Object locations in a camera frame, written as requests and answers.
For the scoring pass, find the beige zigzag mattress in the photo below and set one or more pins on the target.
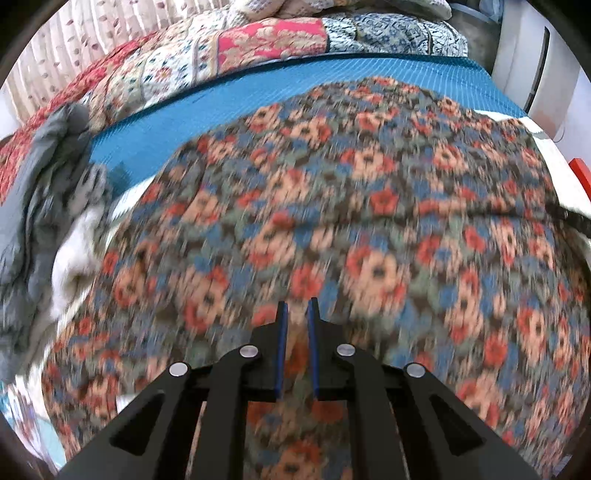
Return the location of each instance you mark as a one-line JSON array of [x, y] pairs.
[[520, 173]]

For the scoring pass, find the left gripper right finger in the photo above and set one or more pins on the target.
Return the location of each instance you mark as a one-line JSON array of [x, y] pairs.
[[339, 369]]

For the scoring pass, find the white cabinet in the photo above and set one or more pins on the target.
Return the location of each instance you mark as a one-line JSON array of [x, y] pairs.
[[535, 68]]

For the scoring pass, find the floral patterned dress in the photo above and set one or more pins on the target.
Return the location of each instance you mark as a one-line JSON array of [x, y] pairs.
[[358, 194]]

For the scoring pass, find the grey jacket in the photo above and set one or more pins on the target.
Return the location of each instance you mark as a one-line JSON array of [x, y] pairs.
[[55, 184]]

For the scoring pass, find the red stool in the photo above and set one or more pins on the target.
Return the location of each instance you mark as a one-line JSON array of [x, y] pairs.
[[583, 174]]

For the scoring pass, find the white fleece garment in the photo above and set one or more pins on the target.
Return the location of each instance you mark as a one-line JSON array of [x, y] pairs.
[[77, 258]]

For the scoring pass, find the patchwork quilt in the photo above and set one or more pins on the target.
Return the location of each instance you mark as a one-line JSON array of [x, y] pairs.
[[150, 69]]

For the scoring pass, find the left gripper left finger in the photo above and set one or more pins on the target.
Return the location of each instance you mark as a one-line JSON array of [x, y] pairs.
[[254, 371]]

